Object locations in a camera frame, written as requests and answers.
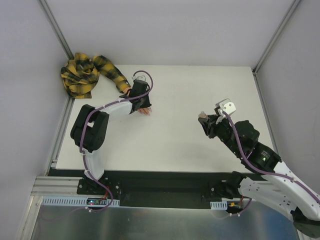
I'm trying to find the clear nail polish bottle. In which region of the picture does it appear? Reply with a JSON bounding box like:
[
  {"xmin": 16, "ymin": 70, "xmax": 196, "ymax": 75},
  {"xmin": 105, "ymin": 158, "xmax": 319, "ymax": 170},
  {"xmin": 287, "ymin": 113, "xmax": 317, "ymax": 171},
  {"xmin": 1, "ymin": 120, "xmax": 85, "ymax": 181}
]
[{"xmin": 198, "ymin": 111, "xmax": 208, "ymax": 119}]

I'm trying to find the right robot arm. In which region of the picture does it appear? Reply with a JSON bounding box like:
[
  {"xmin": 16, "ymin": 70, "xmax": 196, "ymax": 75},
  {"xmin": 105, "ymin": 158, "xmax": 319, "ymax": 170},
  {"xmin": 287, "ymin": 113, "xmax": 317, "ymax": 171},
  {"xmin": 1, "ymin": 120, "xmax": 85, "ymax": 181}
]
[{"xmin": 198, "ymin": 112, "xmax": 320, "ymax": 239}]

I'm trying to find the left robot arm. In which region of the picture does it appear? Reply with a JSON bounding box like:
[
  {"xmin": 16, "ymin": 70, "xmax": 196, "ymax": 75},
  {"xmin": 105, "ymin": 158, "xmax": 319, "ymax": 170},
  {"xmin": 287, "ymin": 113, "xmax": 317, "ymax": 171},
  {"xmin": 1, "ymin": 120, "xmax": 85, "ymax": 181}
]
[{"xmin": 70, "ymin": 78, "xmax": 153, "ymax": 195}]

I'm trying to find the mannequin hand with painted nails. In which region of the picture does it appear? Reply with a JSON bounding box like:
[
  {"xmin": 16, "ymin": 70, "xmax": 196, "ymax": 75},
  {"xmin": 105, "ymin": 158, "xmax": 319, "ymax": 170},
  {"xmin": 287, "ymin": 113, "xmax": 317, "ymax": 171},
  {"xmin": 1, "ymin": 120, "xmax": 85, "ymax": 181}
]
[{"xmin": 123, "ymin": 87, "xmax": 153, "ymax": 117}]

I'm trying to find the yellow plaid shirt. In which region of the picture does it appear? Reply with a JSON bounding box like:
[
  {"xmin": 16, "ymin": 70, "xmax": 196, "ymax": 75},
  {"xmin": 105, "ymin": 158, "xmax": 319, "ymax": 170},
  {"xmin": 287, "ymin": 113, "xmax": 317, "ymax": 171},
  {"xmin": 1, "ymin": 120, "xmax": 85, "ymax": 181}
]
[{"xmin": 60, "ymin": 52, "xmax": 131, "ymax": 99}]

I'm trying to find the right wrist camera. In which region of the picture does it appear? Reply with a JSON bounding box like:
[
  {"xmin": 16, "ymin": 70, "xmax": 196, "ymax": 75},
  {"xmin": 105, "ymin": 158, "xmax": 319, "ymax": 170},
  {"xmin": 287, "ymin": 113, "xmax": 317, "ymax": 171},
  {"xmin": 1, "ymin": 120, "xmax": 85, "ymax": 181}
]
[{"xmin": 214, "ymin": 98, "xmax": 237, "ymax": 124}]

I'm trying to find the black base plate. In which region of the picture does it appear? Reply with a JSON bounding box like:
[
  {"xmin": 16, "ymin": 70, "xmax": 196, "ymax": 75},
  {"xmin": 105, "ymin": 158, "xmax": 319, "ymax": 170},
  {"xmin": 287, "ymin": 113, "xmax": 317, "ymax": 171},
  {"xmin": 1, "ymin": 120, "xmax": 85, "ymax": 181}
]
[{"xmin": 47, "ymin": 168, "xmax": 287, "ymax": 208}]

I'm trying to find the aluminium frame post right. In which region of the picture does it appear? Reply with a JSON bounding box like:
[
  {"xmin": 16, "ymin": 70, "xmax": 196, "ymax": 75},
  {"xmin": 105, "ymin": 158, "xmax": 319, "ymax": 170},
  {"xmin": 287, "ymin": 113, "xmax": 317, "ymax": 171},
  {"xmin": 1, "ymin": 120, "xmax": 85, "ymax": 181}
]
[{"xmin": 252, "ymin": 0, "xmax": 303, "ymax": 76}]

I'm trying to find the aluminium frame post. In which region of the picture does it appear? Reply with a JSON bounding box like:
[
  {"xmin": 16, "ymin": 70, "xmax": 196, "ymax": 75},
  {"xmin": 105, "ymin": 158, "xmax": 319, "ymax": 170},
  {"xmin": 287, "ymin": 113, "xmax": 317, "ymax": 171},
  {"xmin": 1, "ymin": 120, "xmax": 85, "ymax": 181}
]
[
  {"xmin": 252, "ymin": 0, "xmax": 303, "ymax": 76},
  {"xmin": 38, "ymin": 0, "xmax": 74, "ymax": 60}
]

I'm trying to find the right white cable duct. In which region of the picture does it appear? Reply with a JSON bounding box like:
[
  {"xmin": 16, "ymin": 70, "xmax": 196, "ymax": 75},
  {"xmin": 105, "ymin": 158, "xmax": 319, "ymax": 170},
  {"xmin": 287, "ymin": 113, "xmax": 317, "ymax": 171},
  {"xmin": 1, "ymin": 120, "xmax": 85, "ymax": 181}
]
[{"xmin": 210, "ymin": 200, "xmax": 244, "ymax": 211}]

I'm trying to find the white cable duct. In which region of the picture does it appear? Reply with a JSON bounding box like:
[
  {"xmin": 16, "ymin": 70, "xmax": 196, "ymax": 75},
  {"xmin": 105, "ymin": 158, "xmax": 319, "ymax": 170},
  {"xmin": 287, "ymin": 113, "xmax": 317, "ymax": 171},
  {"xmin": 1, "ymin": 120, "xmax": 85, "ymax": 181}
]
[
  {"xmin": 210, "ymin": 200, "xmax": 244, "ymax": 211},
  {"xmin": 42, "ymin": 196, "xmax": 120, "ymax": 208}
]

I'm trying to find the aluminium frame post left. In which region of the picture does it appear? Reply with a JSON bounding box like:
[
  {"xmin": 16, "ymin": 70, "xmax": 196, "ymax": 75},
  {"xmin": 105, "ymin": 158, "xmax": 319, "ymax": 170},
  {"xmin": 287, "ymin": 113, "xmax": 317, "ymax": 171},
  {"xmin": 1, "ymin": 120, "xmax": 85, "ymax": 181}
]
[{"xmin": 38, "ymin": 0, "xmax": 74, "ymax": 60}]

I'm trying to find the aluminium rail left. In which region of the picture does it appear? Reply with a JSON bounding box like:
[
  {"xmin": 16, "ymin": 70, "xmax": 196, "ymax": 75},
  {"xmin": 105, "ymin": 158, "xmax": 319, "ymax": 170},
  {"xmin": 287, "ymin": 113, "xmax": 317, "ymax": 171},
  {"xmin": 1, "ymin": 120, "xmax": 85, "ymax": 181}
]
[{"xmin": 31, "ymin": 176, "xmax": 81, "ymax": 196}]

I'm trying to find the left white cable duct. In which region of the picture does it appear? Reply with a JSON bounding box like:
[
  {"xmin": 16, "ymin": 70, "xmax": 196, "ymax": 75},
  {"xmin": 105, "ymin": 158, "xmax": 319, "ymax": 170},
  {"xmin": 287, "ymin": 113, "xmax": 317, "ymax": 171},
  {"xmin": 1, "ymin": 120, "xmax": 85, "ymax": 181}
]
[{"xmin": 42, "ymin": 196, "xmax": 120, "ymax": 208}]

